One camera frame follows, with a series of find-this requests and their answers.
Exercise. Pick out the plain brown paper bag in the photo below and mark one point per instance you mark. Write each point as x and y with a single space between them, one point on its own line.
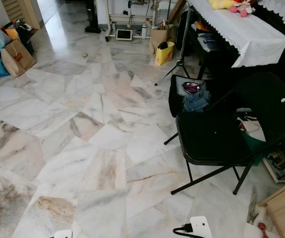
158 37

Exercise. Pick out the wooden louvre door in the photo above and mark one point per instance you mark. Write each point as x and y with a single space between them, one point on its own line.
23 11

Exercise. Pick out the white metal rack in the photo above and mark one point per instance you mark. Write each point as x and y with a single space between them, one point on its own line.
127 20

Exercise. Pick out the black tripod stand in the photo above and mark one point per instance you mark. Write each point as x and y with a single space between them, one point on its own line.
184 44

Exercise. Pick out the white tablet device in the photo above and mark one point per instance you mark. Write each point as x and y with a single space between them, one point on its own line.
124 34

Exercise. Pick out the black bag with jeans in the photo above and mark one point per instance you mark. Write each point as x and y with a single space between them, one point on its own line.
197 101

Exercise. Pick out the black shopping bag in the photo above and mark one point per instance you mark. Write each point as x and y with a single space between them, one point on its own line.
26 35

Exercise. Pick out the black folding chair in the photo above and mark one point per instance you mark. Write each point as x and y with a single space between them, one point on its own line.
206 134

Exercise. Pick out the brown paper bag red tag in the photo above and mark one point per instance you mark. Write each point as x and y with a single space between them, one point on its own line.
17 59

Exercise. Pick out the black upright appliance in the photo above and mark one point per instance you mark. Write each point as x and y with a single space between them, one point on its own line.
92 22

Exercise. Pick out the green bag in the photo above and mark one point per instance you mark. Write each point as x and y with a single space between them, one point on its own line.
254 146

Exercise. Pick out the table with white tablecloth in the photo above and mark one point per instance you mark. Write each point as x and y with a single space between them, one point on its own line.
246 34

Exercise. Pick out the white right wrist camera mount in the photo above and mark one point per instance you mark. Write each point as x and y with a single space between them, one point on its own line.
201 228

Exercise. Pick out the yellow and pink plush toy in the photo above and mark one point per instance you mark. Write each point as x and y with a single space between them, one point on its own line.
231 5

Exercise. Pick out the white tray of books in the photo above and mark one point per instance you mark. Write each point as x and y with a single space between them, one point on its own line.
281 163

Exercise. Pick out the yellow paper bag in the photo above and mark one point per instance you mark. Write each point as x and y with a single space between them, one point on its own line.
164 54

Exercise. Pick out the small floor scrap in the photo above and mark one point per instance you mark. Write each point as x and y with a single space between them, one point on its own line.
85 54

